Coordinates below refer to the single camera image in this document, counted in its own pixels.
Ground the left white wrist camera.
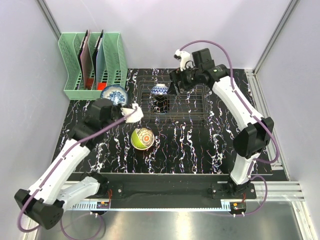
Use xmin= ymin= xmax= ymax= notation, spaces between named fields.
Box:
xmin=120 ymin=103 xmax=144 ymax=123

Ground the green plastic file organizer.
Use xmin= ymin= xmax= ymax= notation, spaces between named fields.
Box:
xmin=58 ymin=31 xmax=128 ymax=100

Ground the left orange connector box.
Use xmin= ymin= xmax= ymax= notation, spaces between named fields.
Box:
xmin=96 ymin=201 xmax=111 ymax=209

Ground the blue floral white bowl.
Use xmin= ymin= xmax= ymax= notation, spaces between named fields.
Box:
xmin=100 ymin=84 xmax=128 ymax=106

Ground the light blue board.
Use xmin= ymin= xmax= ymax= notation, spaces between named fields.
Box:
xmin=92 ymin=30 xmax=105 ymax=88

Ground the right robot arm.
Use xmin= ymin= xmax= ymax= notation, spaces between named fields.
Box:
xmin=168 ymin=48 xmax=274 ymax=199

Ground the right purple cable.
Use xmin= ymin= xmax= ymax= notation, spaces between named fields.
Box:
xmin=179 ymin=39 xmax=280 ymax=216

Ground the wire dish rack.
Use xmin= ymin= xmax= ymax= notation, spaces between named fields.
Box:
xmin=136 ymin=80 xmax=209 ymax=124

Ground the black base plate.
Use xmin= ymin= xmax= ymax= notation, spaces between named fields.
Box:
xmin=64 ymin=172 xmax=257 ymax=210

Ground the black marble pattern mat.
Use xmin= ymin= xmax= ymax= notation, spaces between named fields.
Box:
xmin=74 ymin=68 xmax=240 ymax=176

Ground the purple cable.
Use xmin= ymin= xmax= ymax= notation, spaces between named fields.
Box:
xmin=16 ymin=117 xmax=126 ymax=239
xmin=179 ymin=39 xmax=280 ymax=216

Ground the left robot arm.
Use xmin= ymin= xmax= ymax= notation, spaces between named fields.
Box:
xmin=14 ymin=98 xmax=126 ymax=233

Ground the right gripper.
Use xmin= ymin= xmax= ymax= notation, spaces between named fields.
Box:
xmin=166 ymin=64 xmax=202 ymax=96

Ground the aluminium frame rail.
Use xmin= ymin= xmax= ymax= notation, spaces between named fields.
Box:
xmin=253 ymin=181 xmax=305 ymax=202

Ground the dark red block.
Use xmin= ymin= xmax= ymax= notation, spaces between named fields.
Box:
xmin=85 ymin=77 xmax=95 ymax=90

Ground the green patterned bowl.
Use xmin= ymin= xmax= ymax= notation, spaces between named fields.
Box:
xmin=130 ymin=128 xmax=155 ymax=150

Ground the right orange connector box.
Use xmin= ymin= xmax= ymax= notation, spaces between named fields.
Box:
xmin=230 ymin=201 xmax=247 ymax=212

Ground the orange connector box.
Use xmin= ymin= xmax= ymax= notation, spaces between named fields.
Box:
xmin=230 ymin=201 xmax=247 ymax=212
xmin=96 ymin=201 xmax=111 ymax=209

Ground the blue zigzag pattern bowl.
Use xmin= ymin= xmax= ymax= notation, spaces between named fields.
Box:
xmin=150 ymin=83 xmax=169 ymax=96

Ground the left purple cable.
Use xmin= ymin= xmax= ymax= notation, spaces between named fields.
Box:
xmin=16 ymin=117 xmax=126 ymax=239

